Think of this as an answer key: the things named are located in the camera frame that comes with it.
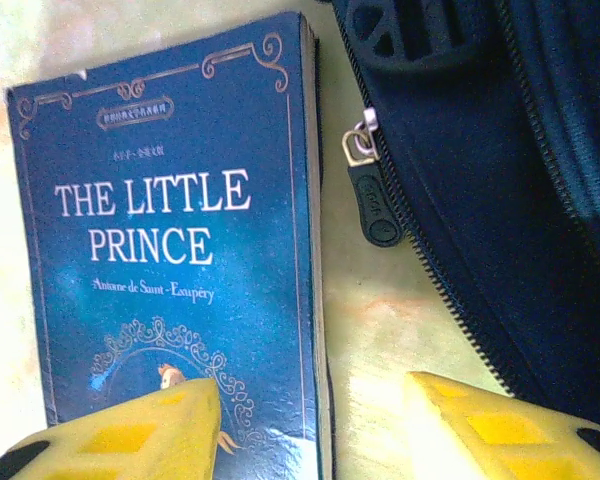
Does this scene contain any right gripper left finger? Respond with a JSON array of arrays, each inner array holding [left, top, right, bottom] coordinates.
[[0, 377, 226, 480]]

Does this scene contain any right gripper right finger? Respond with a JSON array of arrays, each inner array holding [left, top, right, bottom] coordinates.
[[404, 370, 600, 480]]

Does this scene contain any Little Prince blue book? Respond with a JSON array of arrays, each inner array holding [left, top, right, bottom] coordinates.
[[4, 10, 334, 480]]

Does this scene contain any navy blue student backpack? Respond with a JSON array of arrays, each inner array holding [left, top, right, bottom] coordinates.
[[324, 0, 600, 436]]

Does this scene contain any black rubber zipper pull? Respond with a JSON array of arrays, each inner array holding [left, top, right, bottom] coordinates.
[[340, 107, 409, 249]]

